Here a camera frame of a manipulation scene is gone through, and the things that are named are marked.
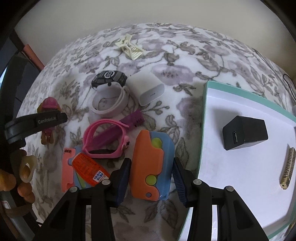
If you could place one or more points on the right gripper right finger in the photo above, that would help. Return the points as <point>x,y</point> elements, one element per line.
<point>235,219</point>

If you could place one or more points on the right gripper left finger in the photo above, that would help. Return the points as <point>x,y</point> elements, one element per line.
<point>67,220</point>

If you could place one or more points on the black gold patterned harmonica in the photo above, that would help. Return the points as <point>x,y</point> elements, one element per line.
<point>288,170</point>

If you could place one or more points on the black cube charger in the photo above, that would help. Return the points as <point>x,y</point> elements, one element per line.
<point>244,132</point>

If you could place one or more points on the pink kids watch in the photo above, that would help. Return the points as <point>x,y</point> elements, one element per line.
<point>101,153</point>

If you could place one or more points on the orange blue toy knife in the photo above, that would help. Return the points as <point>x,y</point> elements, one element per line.
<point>152,162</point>

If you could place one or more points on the purple translucent comb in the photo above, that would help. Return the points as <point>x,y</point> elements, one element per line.
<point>129,120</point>

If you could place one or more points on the operator hand with ring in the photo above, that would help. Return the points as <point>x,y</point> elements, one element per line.
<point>9,182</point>

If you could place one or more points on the dark cabinet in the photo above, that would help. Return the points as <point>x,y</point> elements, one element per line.
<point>20,66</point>

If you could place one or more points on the white smart watch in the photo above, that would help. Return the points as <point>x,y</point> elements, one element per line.
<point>109,100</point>

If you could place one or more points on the black toy car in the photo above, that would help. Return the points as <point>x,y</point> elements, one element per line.
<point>107,77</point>

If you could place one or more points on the floral grey white blanket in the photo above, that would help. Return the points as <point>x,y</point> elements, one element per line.
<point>183,57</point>

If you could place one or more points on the white USB charger plug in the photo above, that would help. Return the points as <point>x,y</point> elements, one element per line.
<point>145,87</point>

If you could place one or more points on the cream hair claw clip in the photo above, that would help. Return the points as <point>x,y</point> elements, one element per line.
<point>131,50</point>

